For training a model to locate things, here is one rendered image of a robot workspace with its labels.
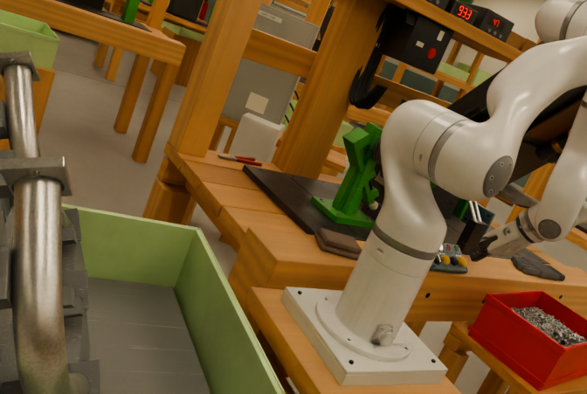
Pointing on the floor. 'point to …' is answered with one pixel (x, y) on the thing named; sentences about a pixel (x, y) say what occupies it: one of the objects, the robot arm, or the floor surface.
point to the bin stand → (503, 378)
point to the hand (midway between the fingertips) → (477, 253)
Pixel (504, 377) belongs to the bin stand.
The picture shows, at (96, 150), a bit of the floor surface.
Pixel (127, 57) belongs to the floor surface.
